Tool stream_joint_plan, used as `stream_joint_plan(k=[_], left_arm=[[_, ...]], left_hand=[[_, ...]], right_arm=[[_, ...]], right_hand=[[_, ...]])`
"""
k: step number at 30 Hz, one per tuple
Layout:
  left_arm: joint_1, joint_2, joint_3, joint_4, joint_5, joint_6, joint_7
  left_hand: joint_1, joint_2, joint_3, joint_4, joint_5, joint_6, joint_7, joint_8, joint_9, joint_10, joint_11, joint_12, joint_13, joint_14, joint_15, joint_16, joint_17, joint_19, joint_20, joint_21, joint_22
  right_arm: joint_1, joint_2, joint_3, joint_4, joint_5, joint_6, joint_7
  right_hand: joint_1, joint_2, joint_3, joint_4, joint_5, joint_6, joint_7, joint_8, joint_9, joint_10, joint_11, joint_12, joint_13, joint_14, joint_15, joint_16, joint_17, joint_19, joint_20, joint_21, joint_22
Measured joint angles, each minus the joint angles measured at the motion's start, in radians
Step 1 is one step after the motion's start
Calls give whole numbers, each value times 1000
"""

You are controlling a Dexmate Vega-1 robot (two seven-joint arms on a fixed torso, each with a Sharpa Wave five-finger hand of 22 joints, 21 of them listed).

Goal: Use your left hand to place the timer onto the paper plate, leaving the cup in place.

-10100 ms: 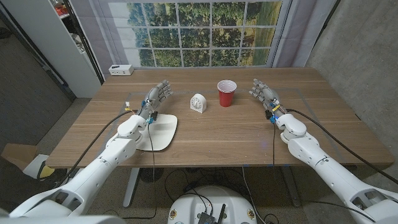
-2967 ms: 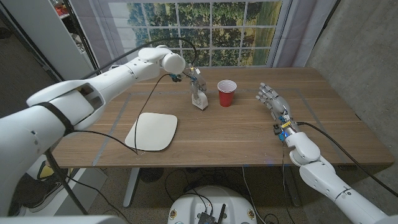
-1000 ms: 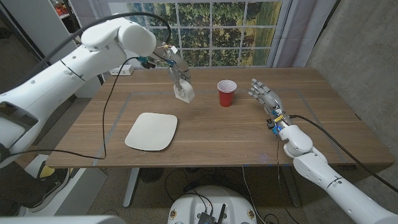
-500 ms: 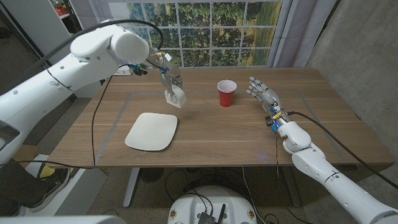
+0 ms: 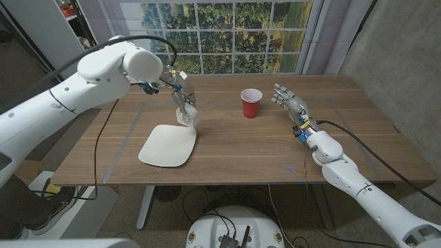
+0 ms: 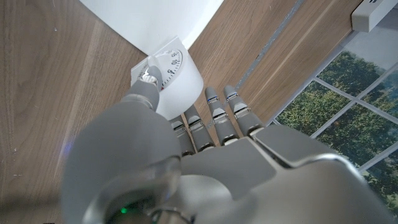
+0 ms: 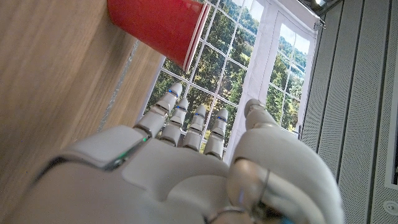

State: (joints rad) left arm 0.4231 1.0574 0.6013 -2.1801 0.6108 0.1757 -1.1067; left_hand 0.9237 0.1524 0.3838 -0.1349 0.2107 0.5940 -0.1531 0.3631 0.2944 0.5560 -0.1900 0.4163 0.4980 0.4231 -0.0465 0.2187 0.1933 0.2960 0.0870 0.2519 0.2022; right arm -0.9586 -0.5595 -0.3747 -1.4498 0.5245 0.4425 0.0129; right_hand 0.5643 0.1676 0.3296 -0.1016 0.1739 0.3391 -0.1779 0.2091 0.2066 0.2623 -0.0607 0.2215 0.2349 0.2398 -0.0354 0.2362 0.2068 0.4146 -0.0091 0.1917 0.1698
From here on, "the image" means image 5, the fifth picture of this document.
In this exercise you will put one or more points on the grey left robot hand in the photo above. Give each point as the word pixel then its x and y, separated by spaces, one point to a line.
pixel 182 89

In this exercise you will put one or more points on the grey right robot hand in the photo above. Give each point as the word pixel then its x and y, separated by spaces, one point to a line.
pixel 296 106

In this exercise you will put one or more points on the white kitchen timer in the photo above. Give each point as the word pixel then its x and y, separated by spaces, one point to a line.
pixel 191 118

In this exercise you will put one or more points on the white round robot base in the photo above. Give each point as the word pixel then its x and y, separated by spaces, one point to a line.
pixel 206 227

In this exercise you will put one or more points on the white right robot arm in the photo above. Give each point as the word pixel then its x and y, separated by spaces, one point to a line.
pixel 361 193

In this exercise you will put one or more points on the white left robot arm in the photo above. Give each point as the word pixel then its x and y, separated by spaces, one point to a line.
pixel 69 96

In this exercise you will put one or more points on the red plastic cup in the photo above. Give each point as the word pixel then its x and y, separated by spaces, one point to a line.
pixel 251 108

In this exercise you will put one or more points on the white paper plate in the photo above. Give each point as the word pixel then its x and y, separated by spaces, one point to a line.
pixel 169 146

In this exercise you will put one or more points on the printed window backdrop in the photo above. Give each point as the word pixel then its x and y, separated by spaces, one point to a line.
pixel 258 38

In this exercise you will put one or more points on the black backdrop stand pole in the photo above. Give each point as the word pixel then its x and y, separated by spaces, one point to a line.
pixel 361 27

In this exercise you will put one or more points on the black floor fan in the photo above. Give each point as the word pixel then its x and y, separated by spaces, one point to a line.
pixel 167 193

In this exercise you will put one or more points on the grey table leg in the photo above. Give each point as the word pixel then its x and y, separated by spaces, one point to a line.
pixel 322 210
pixel 146 206

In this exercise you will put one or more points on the red shelf item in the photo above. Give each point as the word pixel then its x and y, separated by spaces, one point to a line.
pixel 68 10

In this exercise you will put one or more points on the white floor panel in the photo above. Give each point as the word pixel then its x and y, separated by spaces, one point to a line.
pixel 100 206

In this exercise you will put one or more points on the black antenna device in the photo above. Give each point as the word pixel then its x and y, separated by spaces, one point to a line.
pixel 229 242

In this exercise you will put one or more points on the white storage cabinet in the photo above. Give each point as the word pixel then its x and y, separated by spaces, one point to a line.
pixel 41 27

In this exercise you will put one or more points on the yellow floor item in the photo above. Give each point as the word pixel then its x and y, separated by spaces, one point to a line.
pixel 52 188

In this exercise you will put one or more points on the black sneaker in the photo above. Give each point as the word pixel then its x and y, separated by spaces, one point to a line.
pixel 17 233
pixel 58 206

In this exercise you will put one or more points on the brown cardboard box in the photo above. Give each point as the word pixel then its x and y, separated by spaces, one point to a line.
pixel 29 170

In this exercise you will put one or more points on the dark trouser leg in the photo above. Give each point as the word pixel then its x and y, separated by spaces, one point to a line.
pixel 17 206

